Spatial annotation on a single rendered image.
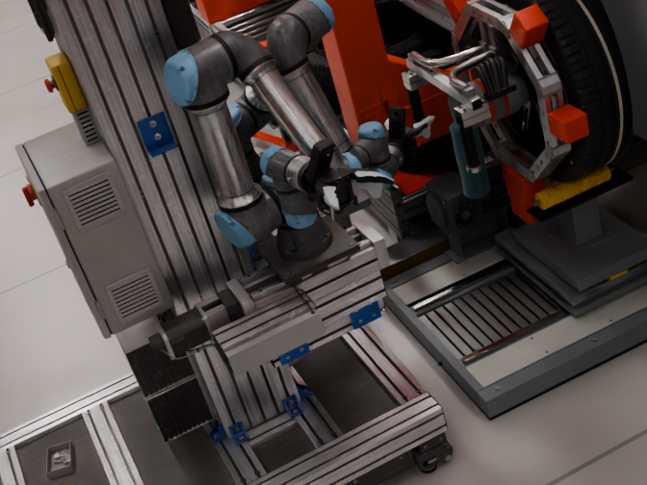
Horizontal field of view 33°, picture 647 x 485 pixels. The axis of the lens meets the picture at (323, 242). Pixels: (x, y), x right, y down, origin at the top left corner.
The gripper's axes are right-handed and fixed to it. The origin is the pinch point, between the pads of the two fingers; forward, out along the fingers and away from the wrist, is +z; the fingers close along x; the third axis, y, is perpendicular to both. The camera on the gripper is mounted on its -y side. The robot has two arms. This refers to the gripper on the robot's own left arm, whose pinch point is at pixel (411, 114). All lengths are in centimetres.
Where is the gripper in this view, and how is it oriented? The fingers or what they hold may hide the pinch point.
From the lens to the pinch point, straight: 344.1
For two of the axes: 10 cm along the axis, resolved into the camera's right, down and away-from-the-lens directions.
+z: 3.6, -5.8, 7.3
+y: 2.5, 8.1, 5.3
